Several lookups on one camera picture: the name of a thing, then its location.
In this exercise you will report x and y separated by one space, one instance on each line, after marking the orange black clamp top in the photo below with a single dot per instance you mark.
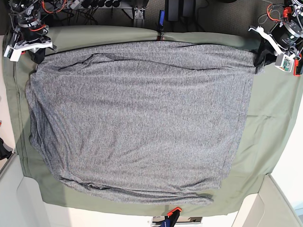
160 26

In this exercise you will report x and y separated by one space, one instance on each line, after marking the metal table bracket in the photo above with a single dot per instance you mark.
139 17

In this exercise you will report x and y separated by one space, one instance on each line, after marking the white power strip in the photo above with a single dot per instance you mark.
92 4

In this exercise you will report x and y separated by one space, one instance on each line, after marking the black power adapter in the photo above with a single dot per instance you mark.
188 8
172 10

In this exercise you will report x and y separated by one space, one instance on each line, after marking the orange black clamp bottom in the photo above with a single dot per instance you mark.
171 218

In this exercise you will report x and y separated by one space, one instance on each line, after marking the black object left edge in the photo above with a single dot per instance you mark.
4 153

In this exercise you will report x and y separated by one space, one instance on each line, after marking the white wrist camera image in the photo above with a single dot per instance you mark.
285 62
12 54

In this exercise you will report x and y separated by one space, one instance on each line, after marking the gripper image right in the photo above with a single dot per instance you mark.
283 38

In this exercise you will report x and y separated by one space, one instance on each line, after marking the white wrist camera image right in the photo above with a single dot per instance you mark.
285 62

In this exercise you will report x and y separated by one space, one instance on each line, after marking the orange black clamp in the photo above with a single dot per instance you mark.
171 218
298 66
160 26

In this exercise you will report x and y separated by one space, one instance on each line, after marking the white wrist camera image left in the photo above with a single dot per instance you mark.
12 54

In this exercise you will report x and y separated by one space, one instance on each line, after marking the black power adapter left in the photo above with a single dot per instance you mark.
172 10

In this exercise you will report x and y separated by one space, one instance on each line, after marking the black power adapter right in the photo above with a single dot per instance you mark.
188 8

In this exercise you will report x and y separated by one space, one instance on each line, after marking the grey heathered T-shirt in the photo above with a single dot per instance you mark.
148 122

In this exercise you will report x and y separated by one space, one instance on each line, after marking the orange black clamp right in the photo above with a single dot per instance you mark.
298 66

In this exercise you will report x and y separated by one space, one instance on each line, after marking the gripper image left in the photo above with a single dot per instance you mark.
25 36

